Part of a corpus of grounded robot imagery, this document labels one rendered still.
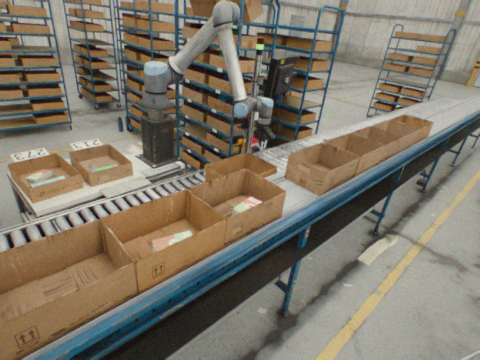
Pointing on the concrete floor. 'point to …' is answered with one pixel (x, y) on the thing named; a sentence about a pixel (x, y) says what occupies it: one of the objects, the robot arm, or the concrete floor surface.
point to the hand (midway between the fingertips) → (262, 150)
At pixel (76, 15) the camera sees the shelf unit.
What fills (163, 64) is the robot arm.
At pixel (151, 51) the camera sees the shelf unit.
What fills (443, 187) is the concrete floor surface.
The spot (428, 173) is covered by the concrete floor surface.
